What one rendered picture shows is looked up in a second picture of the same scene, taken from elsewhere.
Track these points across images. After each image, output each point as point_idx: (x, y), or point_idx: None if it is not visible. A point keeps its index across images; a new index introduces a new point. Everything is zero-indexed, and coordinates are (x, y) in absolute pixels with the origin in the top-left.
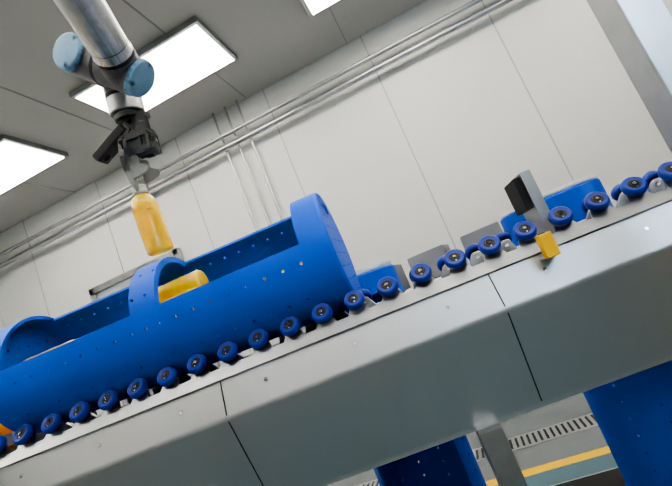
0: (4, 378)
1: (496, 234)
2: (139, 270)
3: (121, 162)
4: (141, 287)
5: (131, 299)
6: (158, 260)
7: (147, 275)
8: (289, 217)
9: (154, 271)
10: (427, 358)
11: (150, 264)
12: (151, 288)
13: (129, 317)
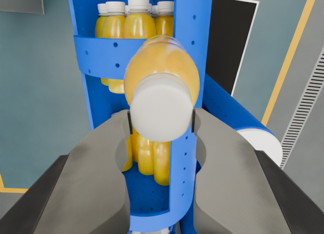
0: None
1: (171, 228)
2: (99, 45)
3: (19, 202)
4: (77, 55)
5: (74, 40)
6: (116, 70)
7: (85, 63)
8: (169, 200)
9: (87, 73)
10: None
11: (108, 60)
12: (78, 67)
13: (74, 33)
